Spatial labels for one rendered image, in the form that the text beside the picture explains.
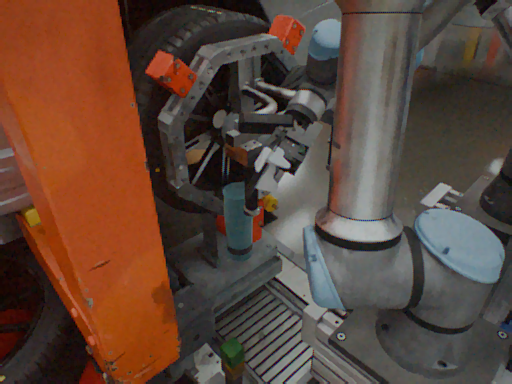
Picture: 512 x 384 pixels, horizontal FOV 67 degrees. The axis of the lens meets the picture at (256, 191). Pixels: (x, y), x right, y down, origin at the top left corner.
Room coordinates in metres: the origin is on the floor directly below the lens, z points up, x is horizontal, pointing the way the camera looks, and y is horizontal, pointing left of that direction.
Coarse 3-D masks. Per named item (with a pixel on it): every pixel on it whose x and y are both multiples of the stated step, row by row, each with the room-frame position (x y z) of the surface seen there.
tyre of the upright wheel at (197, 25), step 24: (144, 24) 1.22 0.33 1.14; (168, 24) 1.16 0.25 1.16; (192, 24) 1.12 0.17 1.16; (216, 24) 1.13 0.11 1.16; (240, 24) 1.19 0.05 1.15; (264, 24) 1.26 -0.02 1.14; (144, 48) 1.10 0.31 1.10; (168, 48) 1.05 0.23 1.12; (192, 48) 1.08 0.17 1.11; (144, 72) 1.03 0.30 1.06; (144, 96) 0.98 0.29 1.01; (168, 96) 1.02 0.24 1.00; (144, 120) 0.97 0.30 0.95; (144, 144) 0.96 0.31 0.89; (168, 192) 0.99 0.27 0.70
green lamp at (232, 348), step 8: (232, 336) 0.51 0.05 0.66; (224, 344) 0.49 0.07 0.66; (232, 344) 0.49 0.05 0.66; (240, 344) 0.49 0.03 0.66; (224, 352) 0.48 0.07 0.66; (232, 352) 0.47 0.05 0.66; (240, 352) 0.48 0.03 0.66; (224, 360) 0.48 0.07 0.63; (232, 360) 0.46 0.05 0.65; (240, 360) 0.48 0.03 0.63
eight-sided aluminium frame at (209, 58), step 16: (208, 48) 1.05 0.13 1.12; (224, 48) 1.05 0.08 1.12; (240, 48) 1.08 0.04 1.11; (256, 48) 1.12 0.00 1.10; (272, 48) 1.16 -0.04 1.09; (192, 64) 1.04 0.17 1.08; (208, 64) 1.01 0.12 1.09; (288, 64) 1.21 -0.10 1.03; (208, 80) 1.01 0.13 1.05; (176, 96) 0.99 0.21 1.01; (192, 96) 0.98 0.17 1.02; (176, 112) 0.94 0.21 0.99; (160, 128) 0.95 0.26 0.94; (176, 128) 0.93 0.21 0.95; (176, 144) 0.93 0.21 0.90; (176, 160) 0.93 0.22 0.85; (176, 176) 0.92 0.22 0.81; (176, 192) 0.93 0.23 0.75; (192, 192) 0.95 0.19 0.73; (208, 208) 0.98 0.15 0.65
